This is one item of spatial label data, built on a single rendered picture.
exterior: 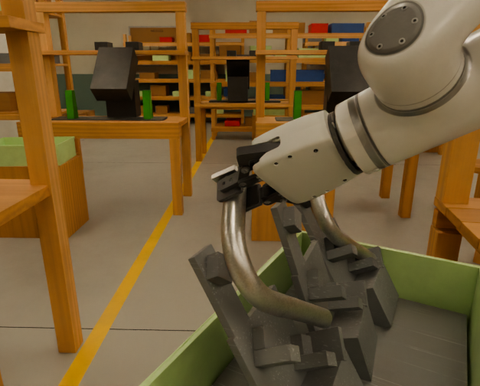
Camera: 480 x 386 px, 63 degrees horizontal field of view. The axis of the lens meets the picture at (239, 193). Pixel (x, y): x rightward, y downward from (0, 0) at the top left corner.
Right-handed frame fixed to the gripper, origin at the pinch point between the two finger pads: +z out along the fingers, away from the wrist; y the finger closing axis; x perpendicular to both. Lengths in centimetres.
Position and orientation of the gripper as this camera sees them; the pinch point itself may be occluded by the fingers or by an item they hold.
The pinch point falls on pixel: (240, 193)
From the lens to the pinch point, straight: 51.0
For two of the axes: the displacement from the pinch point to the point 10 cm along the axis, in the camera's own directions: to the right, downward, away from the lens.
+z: -7.8, 3.7, 5.1
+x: 0.1, 8.2, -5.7
